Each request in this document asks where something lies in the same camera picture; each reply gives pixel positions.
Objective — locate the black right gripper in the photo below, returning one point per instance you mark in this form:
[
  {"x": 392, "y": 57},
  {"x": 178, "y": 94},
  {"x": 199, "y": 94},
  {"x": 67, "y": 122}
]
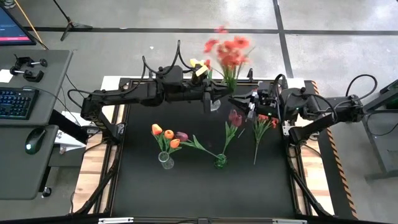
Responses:
[{"x": 264, "y": 99}]

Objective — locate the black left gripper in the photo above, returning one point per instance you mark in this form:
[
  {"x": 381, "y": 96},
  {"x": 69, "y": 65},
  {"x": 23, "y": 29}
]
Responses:
[{"x": 192, "y": 91}]

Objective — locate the purple artificial tulip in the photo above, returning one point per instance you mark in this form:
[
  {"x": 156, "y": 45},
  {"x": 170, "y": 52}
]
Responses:
[
  {"x": 238, "y": 120},
  {"x": 232, "y": 114}
]

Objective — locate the red artificial flower bunch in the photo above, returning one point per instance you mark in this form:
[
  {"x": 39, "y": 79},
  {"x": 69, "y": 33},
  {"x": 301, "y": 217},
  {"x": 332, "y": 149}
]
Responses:
[
  {"x": 230, "y": 57},
  {"x": 262, "y": 124}
]

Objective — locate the yellow artificial tulip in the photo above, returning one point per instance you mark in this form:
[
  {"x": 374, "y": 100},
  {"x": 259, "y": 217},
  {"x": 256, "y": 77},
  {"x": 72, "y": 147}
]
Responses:
[
  {"x": 202, "y": 70},
  {"x": 193, "y": 62}
]

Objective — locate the green glass vase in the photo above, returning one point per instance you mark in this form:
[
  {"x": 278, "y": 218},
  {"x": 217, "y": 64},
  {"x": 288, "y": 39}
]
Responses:
[{"x": 220, "y": 161}]

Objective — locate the orange artificial tulip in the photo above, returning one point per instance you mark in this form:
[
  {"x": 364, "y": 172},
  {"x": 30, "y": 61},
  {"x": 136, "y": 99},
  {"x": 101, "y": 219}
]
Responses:
[
  {"x": 174, "y": 143},
  {"x": 168, "y": 134}
]

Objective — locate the orange-yellow artificial tulip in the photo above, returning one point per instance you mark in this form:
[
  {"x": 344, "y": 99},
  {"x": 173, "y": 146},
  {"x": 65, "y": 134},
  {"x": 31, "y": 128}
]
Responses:
[{"x": 156, "y": 129}]

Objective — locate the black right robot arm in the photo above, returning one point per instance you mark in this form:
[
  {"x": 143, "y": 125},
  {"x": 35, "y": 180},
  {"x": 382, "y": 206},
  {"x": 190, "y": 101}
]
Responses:
[{"x": 326, "y": 109}]

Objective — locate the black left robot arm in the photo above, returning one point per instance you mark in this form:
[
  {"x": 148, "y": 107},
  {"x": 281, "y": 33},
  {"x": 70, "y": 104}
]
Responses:
[{"x": 124, "y": 93}]

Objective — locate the clear cut-glass vase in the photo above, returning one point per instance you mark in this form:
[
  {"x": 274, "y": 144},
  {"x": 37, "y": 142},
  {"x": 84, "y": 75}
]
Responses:
[{"x": 215, "y": 105}]

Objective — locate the smooth clear glass vase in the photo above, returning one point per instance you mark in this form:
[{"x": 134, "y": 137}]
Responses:
[{"x": 166, "y": 160}]

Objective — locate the small black table clamp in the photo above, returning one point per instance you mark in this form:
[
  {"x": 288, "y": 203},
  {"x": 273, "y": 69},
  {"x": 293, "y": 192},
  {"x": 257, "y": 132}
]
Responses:
[{"x": 249, "y": 74}]

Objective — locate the black table mat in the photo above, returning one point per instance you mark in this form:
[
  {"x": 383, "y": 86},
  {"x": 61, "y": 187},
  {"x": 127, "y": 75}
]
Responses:
[{"x": 199, "y": 193}]

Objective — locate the grey metal side table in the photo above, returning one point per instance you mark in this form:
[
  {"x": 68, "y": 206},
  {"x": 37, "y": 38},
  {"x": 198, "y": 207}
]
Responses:
[{"x": 382, "y": 130}]

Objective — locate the white folded paper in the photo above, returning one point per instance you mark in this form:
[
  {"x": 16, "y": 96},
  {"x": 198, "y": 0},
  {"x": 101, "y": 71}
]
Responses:
[{"x": 66, "y": 141}]

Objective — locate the black tripod stand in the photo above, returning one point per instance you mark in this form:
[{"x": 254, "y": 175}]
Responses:
[{"x": 70, "y": 23}]

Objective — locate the grey desk top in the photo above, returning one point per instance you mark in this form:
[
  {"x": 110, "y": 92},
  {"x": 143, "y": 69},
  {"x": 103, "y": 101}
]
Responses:
[{"x": 53, "y": 93}]

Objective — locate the black computer mouse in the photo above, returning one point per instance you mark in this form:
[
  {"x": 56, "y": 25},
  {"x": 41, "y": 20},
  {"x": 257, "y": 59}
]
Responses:
[{"x": 35, "y": 140}]

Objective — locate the black metal clamp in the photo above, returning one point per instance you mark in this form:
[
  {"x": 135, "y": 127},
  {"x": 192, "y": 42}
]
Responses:
[
  {"x": 29, "y": 62},
  {"x": 28, "y": 74}
]

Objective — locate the black round desk knob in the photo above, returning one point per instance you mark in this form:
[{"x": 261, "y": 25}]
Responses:
[{"x": 46, "y": 192}]

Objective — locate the black backlit keyboard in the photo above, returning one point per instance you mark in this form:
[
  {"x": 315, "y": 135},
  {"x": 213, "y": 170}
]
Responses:
[{"x": 17, "y": 102}]

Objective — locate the white paper note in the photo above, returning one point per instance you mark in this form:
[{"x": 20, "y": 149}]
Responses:
[{"x": 4, "y": 76}]

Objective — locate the grey mouse tray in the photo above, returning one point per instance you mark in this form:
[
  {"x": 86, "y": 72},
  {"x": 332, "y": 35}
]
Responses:
[{"x": 18, "y": 174}]

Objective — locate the black computer monitor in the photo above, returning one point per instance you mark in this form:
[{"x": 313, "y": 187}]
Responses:
[{"x": 12, "y": 28}]

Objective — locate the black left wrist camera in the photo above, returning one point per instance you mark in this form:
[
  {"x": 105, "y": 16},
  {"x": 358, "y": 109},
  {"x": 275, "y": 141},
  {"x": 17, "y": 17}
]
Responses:
[{"x": 172, "y": 74}]

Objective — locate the silver metal bracket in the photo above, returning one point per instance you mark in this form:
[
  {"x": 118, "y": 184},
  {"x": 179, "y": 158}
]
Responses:
[
  {"x": 115, "y": 220},
  {"x": 289, "y": 221}
]

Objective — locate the black aluminium table frame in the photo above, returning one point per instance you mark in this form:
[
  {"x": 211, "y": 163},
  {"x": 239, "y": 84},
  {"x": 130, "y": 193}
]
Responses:
[{"x": 115, "y": 193}]

